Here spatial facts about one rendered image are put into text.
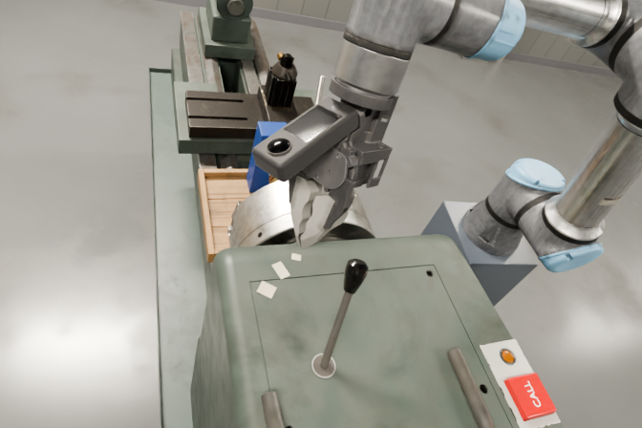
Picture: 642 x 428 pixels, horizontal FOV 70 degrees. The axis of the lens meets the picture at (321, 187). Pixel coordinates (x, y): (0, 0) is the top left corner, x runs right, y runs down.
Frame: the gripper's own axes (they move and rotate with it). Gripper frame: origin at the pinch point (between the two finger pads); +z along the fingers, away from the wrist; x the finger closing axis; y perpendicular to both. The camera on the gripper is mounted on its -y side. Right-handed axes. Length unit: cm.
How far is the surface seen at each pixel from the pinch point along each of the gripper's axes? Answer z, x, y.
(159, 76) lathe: 37, 164, 79
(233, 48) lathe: 7, 117, 80
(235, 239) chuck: 23.6, 28.1, 17.5
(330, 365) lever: 19.4, -7.2, 6.8
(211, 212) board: 37, 55, 34
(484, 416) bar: 18.3, -26.5, 19.3
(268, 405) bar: 20.3, -6.6, -4.5
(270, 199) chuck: 13.0, 25.5, 21.6
